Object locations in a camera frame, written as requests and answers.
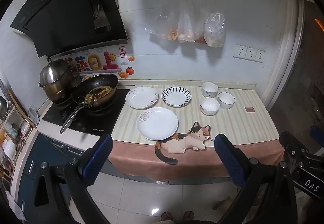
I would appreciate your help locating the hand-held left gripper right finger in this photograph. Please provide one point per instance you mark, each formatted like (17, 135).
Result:
(229, 159)

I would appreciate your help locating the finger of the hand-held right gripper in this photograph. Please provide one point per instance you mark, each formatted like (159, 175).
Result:
(317, 135)
(293, 145)

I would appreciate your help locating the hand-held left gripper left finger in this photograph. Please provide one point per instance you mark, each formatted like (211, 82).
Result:
(97, 160)

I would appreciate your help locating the white bowl with blue rim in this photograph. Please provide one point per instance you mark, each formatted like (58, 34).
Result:
(226, 100)

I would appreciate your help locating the striped cat print table mat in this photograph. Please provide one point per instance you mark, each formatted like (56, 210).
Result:
(232, 125)

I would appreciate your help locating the black glass gas stove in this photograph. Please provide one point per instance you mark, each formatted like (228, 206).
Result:
(111, 117)

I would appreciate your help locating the small brown square tile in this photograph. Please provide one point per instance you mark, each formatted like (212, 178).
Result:
(249, 109)

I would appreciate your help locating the plain white bowl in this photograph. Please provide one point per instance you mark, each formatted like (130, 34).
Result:
(209, 106)

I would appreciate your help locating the dark blue kitchen cabinet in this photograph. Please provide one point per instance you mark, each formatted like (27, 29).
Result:
(40, 148)

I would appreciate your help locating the person's right foot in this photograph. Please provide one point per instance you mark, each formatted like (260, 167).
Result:
(188, 215)

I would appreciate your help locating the person's foot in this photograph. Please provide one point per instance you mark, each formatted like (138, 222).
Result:
(188, 215)
(167, 216)

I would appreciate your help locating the large white floral plate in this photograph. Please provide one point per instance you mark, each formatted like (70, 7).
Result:
(158, 124)

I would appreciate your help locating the white bowl with dot print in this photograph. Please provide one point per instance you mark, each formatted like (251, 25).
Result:
(210, 89)

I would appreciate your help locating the small white floral plate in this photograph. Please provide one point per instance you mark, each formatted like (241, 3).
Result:
(141, 97)

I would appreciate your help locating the black wok with food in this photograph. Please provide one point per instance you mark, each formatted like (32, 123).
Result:
(101, 82)

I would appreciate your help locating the white plate with blue stripes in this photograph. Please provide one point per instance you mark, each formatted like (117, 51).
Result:
(176, 96)

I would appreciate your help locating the person's left foot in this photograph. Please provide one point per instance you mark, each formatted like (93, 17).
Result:
(167, 216)

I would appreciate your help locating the metal kitchen storage rack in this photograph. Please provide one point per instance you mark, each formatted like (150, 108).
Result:
(15, 122)

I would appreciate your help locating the stainless steel steamer pot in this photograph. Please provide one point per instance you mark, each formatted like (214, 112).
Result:
(54, 74)

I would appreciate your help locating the clear plastic bag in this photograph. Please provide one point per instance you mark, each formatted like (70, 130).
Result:
(200, 35)
(214, 29)
(186, 24)
(164, 26)

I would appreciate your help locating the black range hood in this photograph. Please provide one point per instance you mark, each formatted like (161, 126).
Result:
(63, 11)

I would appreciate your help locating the white wall socket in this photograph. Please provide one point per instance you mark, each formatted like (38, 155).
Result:
(260, 56)
(251, 54)
(240, 52)

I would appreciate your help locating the colourful wall sticker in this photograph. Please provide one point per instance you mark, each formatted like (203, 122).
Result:
(106, 60)

